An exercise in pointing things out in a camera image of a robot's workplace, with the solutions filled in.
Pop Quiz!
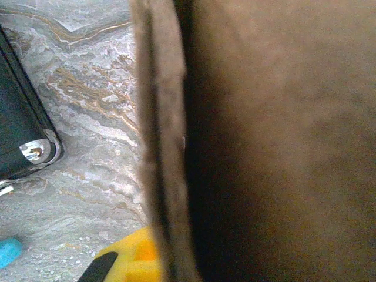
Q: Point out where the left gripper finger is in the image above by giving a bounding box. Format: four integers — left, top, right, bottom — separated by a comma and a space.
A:
79, 225, 166, 282

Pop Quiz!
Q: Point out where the brown cardboard mailer box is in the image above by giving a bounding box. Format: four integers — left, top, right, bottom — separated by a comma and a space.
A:
129, 0, 376, 282

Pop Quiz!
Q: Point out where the blue marker pen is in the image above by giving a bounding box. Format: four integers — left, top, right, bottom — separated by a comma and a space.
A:
0, 236, 24, 270

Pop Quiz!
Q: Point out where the black hard case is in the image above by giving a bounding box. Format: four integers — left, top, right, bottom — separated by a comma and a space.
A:
0, 25, 65, 197

